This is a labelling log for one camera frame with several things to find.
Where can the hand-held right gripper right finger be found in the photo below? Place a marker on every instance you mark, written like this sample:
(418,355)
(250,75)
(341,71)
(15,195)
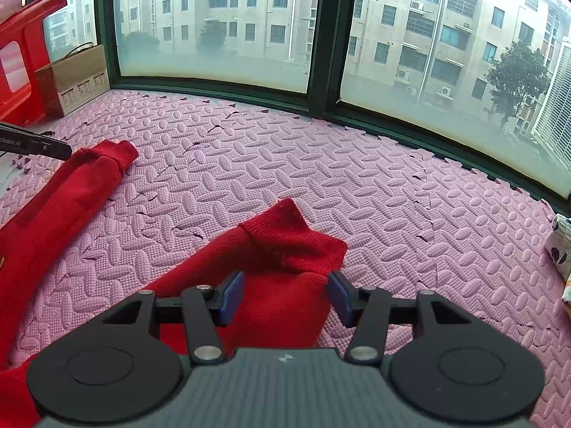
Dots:
(339,296)

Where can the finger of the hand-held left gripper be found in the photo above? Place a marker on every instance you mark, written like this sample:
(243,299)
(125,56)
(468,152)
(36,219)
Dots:
(51,146)

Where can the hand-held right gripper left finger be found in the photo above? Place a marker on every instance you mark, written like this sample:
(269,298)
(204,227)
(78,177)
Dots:
(232,296)

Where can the red knit garment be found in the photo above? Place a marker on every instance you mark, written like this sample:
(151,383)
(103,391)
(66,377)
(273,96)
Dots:
(276,249)

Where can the loose pink foam mat pieces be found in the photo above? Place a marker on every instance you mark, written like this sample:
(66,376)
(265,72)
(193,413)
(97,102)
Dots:
(21,165)

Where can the red plastic stool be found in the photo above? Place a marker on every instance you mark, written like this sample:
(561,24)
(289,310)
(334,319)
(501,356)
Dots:
(22,93)

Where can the brown cardboard box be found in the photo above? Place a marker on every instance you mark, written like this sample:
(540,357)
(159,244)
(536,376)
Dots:
(73,82)

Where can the pink foam floor mat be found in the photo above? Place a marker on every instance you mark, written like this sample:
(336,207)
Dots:
(312,165)

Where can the white printed cloth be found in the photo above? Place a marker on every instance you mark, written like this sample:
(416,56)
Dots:
(560,249)

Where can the white louvred grille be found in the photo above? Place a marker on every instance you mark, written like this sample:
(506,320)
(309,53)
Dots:
(555,107)

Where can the dark green window frame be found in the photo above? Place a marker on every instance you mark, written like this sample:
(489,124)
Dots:
(328,53)

